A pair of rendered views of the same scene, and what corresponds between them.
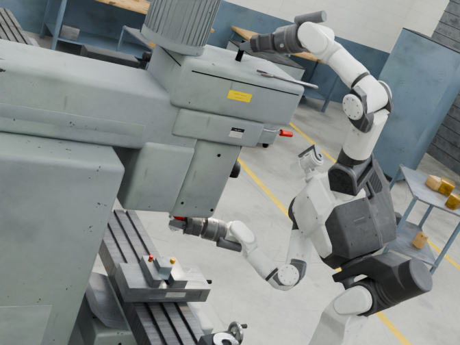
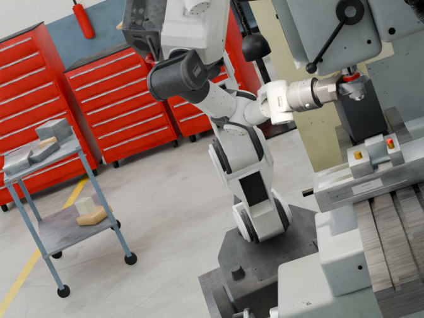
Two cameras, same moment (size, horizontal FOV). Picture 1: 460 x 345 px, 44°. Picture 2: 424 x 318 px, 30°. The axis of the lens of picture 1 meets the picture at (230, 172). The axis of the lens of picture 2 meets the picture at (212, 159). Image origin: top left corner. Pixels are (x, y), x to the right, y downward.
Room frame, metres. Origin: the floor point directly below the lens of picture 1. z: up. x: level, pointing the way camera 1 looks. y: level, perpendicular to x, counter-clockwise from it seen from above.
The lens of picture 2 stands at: (3.60, 1.38, 1.82)
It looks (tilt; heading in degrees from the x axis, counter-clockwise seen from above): 16 degrees down; 228
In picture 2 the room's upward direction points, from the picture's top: 23 degrees counter-clockwise
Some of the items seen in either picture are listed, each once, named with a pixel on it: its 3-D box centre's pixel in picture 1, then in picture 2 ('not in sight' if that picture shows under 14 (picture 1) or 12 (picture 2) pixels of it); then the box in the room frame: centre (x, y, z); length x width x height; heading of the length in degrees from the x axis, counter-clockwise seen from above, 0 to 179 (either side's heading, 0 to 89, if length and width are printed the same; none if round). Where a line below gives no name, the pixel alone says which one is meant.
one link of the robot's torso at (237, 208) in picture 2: not in sight; (262, 216); (1.62, -0.70, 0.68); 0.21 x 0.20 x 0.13; 50
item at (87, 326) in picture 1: (141, 312); (405, 227); (1.89, 0.12, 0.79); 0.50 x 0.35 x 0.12; 127
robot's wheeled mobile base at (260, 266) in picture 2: not in sight; (271, 238); (1.64, -0.67, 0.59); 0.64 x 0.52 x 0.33; 50
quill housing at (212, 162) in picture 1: (195, 168); (327, 4); (1.89, 0.12, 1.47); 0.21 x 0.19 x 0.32; 37
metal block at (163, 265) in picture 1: (161, 268); (377, 149); (1.87, 0.10, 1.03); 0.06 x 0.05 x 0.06; 34
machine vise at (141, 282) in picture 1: (164, 278); (372, 168); (1.89, 0.08, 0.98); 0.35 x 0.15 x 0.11; 124
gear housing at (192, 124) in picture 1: (205, 114); not in sight; (1.86, 0.15, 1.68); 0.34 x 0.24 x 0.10; 127
